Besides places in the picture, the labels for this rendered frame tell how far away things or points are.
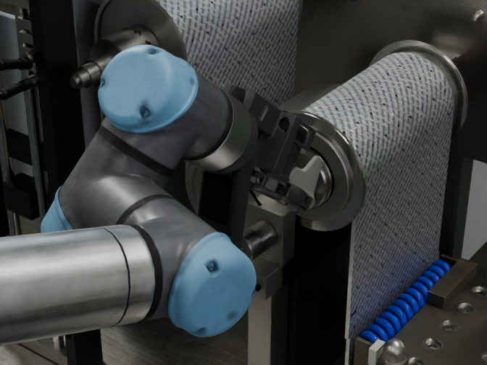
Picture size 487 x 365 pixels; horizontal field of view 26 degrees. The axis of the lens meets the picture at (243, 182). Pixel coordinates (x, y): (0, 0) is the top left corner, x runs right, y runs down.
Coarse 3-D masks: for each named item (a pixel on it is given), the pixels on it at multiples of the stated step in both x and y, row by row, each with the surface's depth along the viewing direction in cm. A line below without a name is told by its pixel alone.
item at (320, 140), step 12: (312, 144) 116; (324, 144) 116; (324, 156) 116; (336, 156) 115; (336, 168) 116; (348, 168) 116; (336, 180) 117; (348, 180) 116; (336, 192) 117; (348, 192) 116; (324, 204) 119; (336, 204) 118; (300, 216) 122; (312, 216) 121; (324, 216) 120
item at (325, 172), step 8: (304, 152) 116; (312, 152) 116; (296, 160) 117; (304, 160) 116; (328, 168) 116; (320, 176) 116; (328, 176) 116; (320, 184) 116; (328, 184) 116; (320, 192) 117; (328, 192) 117; (320, 200) 117; (312, 208) 119
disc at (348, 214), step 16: (288, 112) 118; (304, 112) 116; (320, 128) 116; (336, 128) 115; (336, 144) 115; (352, 160) 115; (352, 176) 116; (352, 192) 117; (352, 208) 118; (304, 224) 123; (320, 224) 122; (336, 224) 120
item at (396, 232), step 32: (416, 160) 128; (448, 160) 136; (384, 192) 123; (416, 192) 131; (352, 224) 119; (384, 224) 126; (416, 224) 134; (352, 256) 121; (384, 256) 129; (416, 256) 137; (352, 288) 124; (384, 288) 132; (352, 320) 127
